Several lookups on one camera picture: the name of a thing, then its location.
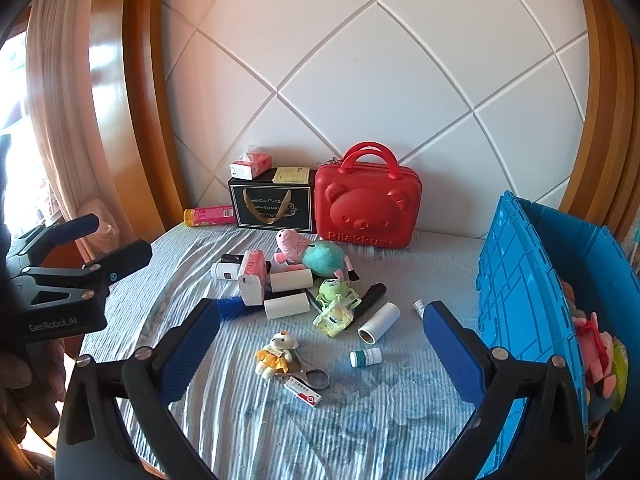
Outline green white packet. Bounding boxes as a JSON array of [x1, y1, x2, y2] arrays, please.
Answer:
[[313, 304, 355, 339]]

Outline pink yellow tube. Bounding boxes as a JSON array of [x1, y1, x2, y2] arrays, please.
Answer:
[[183, 204, 235, 227]]

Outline green frog toy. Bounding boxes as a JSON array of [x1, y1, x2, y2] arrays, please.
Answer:
[[317, 277, 361, 311]]

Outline white padded headboard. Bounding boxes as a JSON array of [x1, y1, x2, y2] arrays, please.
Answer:
[[160, 0, 592, 242]]

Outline red bear suitcase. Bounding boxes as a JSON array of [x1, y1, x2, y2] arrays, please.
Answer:
[[313, 141, 424, 250]]

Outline pig plush with teal body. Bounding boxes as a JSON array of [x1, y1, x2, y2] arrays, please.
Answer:
[[273, 228, 361, 282]]

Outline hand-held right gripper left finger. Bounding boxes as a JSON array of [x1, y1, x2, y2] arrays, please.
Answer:
[[54, 298, 222, 480]]

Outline white dark-label bottle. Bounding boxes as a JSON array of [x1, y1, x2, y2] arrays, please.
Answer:
[[209, 262, 242, 281]]

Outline pink sheer curtain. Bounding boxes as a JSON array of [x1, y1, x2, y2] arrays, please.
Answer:
[[27, 0, 102, 222]]

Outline blue plastic crate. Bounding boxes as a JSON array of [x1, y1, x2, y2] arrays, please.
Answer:
[[474, 190, 640, 480]]

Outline metal scissors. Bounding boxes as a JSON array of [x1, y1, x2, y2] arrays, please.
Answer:
[[287, 352, 331, 390]]

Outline small red white tissue pack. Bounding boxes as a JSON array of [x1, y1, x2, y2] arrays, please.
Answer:
[[230, 145, 274, 181]]

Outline tall pink white tissue pack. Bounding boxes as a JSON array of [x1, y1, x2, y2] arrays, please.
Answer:
[[237, 249, 274, 307]]

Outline white red-logo medicine box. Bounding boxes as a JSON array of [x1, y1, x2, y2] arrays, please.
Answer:
[[283, 377, 323, 408]]

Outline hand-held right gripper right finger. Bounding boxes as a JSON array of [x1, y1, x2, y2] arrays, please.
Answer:
[[423, 300, 587, 480]]

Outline small yellow bear plush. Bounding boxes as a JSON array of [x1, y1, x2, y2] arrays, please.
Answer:
[[254, 330, 301, 379]]

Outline window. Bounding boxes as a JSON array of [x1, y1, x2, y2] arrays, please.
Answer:
[[0, 29, 47, 237]]

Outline white green-label medicine bottle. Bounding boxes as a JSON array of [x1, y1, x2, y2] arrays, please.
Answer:
[[349, 347, 383, 369]]

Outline flat yellow box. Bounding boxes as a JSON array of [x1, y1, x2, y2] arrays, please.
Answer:
[[273, 166, 310, 184]]

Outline white lint roller refill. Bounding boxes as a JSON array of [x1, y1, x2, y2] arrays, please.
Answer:
[[357, 302, 401, 346], [269, 268, 314, 294], [263, 292, 310, 321]]

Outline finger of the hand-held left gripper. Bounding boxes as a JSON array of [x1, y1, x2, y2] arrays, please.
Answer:
[[19, 239, 153, 292], [9, 213, 101, 257]]

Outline curved wooden headboard post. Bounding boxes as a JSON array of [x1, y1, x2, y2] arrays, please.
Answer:
[[557, 0, 640, 247], [87, 0, 202, 242]]

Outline black gift box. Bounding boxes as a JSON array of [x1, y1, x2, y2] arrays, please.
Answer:
[[228, 168, 319, 234]]

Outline person's left hand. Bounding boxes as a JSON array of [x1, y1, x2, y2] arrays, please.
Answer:
[[0, 329, 72, 442]]

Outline black lint roller handle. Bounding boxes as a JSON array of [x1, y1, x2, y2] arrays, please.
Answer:
[[360, 283, 388, 309]]

